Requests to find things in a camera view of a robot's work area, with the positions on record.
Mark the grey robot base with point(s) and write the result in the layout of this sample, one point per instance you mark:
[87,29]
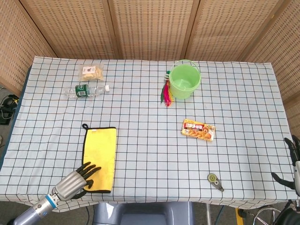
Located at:
[143,214]

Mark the green plastic bucket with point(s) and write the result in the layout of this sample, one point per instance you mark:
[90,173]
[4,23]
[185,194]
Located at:
[184,90]

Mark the colourful feather shuttlecock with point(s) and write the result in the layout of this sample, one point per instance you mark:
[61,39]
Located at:
[167,95]

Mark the woven wooden folding screen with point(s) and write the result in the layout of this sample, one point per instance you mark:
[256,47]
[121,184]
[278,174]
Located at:
[152,25]

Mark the yellow curry box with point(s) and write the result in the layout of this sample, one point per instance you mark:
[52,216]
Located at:
[198,130]

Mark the white checked tablecloth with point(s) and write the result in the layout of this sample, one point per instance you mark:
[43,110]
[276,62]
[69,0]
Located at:
[152,112]

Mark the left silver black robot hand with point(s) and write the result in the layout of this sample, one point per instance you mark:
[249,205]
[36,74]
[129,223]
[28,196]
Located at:
[69,185]

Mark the correction tape dispenser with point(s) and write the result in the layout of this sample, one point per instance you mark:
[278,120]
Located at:
[212,178]

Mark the metal table leg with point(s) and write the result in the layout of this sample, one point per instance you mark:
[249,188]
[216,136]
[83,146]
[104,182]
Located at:
[207,214]

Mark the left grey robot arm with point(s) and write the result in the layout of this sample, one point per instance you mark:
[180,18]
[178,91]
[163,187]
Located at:
[35,211]

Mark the clear bag of snacks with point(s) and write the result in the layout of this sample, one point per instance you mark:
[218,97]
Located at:
[92,73]

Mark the yellow and grey cloth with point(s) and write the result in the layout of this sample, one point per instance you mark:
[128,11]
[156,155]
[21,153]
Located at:
[100,150]

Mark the clear water bottle green label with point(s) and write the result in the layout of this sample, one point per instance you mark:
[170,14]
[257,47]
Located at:
[82,91]

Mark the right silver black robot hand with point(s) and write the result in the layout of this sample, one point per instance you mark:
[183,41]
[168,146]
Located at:
[297,171]

